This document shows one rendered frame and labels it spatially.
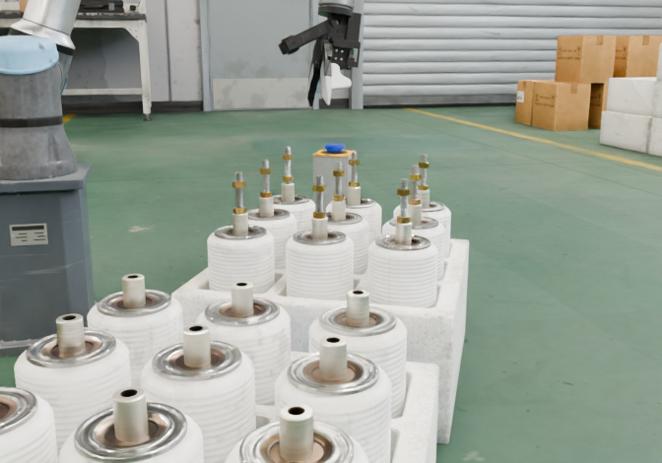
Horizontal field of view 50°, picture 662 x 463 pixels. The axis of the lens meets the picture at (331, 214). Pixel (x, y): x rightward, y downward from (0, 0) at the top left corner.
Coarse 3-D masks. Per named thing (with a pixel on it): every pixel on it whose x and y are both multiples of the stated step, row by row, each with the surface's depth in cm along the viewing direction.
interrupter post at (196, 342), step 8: (184, 328) 60; (192, 328) 60; (200, 328) 60; (208, 328) 60; (184, 336) 59; (192, 336) 59; (200, 336) 59; (208, 336) 60; (184, 344) 59; (192, 344) 59; (200, 344) 59; (208, 344) 60; (184, 352) 60; (192, 352) 59; (200, 352) 59; (208, 352) 60; (184, 360) 60; (192, 360) 59; (200, 360) 59; (208, 360) 60
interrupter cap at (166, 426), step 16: (96, 416) 51; (112, 416) 51; (160, 416) 51; (176, 416) 51; (80, 432) 48; (96, 432) 49; (112, 432) 49; (160, 432) 49; (176, 432) 49; (80, 448) 47; (96, 448) 47; (112, 448) 47; (128, 448) 47; (144, 448) 47; (160, 448) 47
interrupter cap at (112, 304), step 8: (112, 296) 76; (120, 296) 76; (152, 296) 76; (160, 296) 76; (168, 296) 75; (104, 304) 73; (112, 304) 73; (120, 304) 74; (152, 304) 73; (160, 304) 73; (168, 304) 73; (104, 312) 71; (112, 312) 71; (120, 312) 71; (128, 312) 71; (136, 312) 71; (144, 312) 71; (152, 312) 71
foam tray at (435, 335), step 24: (456, 240) 126; (456, 264) 112; (192, 288) 101; (360, 288) 101; (456, 288) 101; (192, 312) 99; (288, 312) 95; (312, 312) 94; (408, 312) 91; (432, 312) 91; (456, 312) 96; (408, 336) 92; (432, 336) 91; (456, 336) 99; (408, 360) 93; (432, 360) 92; (456, 360) 103; (456, 384) 108
